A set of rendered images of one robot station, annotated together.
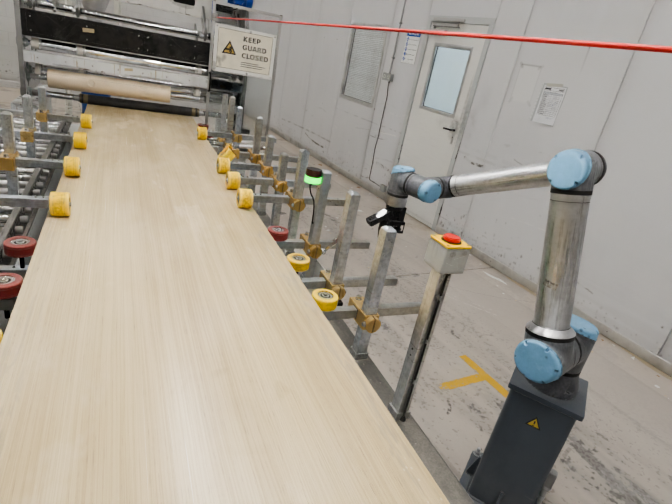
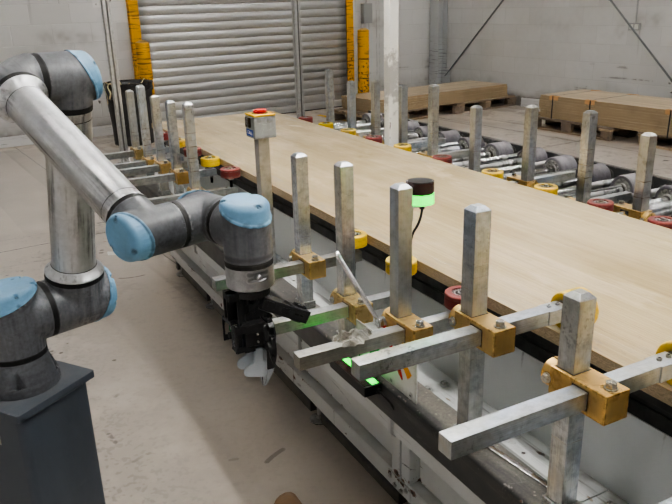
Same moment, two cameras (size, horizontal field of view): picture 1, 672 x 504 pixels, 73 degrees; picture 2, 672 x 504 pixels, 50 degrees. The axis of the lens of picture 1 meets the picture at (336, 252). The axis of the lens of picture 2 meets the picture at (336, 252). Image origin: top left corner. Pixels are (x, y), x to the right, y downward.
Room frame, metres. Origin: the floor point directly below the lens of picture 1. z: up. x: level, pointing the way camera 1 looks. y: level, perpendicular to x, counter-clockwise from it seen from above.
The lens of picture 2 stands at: (3.12, -0.04, 1.53)
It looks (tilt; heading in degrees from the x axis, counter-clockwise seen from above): 19 degrees down; 180
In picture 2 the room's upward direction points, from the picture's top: 2 degrees counter-clockwise
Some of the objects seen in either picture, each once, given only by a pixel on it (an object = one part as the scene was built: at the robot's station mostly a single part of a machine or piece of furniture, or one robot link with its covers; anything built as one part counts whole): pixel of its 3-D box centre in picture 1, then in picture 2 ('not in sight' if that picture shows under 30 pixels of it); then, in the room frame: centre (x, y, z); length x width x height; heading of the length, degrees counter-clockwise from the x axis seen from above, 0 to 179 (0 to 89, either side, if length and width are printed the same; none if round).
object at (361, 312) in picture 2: (332, 284); (351, 304); (1.47, -0.01, 0.81); 0.13 x 0.06 x 0.05; 27
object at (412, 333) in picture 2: (309, 245); (407, 327); (1.69, 0.11, 0.85); 0.13 x 0.06 x 0.05; 27
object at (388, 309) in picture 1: (377, 310); (290, 269); (1.29, -0.17, 0.84); 0.43 x 0.03 x 0.04; 117
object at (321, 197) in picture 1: (315, 229); (400, 290); (1.68, 0.10, 0.93); 0.03 x 0.03 x 0.48; 27
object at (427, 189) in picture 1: (423, 188); (204, 217); (1.80, -0.29, 1.14); 0.12 x 0.12 x 0.09; 45
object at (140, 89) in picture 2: not in sight; (145, 135); (-0.32, -0.94, 0.94); 0.03 x 0.03 x 0.48; 27
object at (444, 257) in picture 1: (446, 255); (260, 126); (1.00, -0.25, 1.18); 0.07 x 0.07 x 0.08; 27
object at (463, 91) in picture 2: not in sight; (427, 95); (-6.98, 1.30, 0.23); 2.41 x 0.77 x 0.17; 125
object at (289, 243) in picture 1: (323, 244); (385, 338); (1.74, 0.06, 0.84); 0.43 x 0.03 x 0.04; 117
